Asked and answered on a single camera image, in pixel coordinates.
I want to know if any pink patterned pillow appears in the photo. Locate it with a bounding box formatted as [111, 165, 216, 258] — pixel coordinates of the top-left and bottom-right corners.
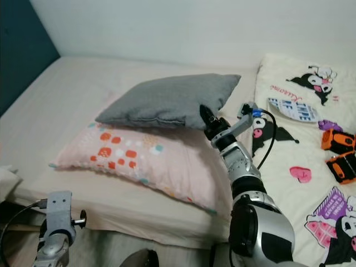
[48, 95, 235, 215]

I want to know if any grey fabric pillow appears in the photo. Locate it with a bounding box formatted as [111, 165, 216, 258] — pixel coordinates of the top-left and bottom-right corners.
[95, 73, 242, 132]

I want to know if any orange black toy tool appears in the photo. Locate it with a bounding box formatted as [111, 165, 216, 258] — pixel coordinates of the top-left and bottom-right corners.
[327, 151, 356, 186]
[320, 128, 356, 156]

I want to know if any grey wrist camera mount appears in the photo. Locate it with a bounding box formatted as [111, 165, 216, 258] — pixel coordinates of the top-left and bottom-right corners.
[217, 102, 264, 150]
[46, 190, 73, 235]

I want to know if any white cloth bundle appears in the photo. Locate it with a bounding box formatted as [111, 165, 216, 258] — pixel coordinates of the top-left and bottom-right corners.
[0, 166, 21, 202]

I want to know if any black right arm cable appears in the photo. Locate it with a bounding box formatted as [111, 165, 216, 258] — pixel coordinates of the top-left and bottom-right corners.
[227, 108, 279, 267]

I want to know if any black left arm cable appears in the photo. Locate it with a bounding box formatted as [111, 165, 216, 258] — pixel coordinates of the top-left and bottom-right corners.
[0, 200, 48, 237]

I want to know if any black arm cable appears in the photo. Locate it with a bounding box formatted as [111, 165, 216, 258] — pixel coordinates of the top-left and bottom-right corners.
[227, 108, 279, 267]
[0, 200, 48, 237]

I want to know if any small purple toy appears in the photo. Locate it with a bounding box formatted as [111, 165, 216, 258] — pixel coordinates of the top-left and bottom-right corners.
[318, 119, 343, 134]

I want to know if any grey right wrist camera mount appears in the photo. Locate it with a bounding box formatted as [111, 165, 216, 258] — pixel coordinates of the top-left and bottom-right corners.
[217, 102, 264, 150]

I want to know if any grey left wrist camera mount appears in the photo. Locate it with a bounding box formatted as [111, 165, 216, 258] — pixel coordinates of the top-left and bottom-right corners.
[46, 190, 73, 235]

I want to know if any bed with cream sheet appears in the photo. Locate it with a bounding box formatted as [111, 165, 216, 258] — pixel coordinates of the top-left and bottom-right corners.
[0, 55, 356, 252]

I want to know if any cream cartoon print blanket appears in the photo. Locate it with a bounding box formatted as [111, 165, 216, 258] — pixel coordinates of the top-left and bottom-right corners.
[248, 53, 356, 267]

